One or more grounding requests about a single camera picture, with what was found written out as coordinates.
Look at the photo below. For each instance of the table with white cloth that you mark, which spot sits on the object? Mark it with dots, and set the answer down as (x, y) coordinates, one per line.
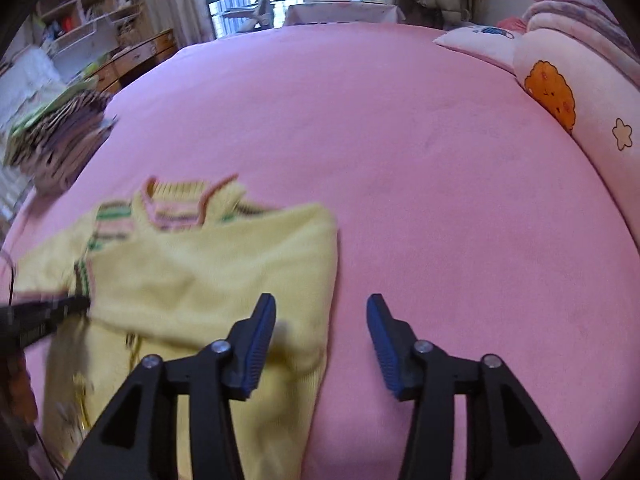
(345, 12)

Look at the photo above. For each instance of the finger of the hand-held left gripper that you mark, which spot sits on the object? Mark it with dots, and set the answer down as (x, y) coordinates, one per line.
(45, 315)

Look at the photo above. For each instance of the yellow striped knit sweater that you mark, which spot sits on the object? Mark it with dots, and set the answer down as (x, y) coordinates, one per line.
(200, 270)

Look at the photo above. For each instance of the folded pink quilt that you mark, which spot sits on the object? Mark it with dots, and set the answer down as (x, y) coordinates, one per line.
(595, 30)

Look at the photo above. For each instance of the small pink plush cushion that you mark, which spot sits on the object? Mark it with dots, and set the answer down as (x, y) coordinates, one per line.
(510, 25)

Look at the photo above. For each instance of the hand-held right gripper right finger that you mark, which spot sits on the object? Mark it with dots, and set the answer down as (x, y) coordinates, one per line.
(382, 350)

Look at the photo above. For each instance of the pink bed blanket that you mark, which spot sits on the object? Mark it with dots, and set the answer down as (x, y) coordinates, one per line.
(400, 160)

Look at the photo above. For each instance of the pink pillow with blue print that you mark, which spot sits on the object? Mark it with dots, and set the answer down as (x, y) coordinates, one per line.
(480, 42)

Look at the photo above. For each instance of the stack of folded clothes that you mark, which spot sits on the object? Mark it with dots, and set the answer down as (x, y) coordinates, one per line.
(60, 135)

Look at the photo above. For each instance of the white lace cover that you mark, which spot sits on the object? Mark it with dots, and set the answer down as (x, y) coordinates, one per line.
(25, 90)

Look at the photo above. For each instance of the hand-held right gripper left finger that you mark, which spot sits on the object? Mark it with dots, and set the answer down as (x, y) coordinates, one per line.
(260, 350)

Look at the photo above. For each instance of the wooden desk with drawers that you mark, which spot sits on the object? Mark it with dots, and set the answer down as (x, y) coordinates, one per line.
(140, 55)

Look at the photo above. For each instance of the large pillow with cookie print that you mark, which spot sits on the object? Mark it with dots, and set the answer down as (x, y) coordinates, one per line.
(590, 85)

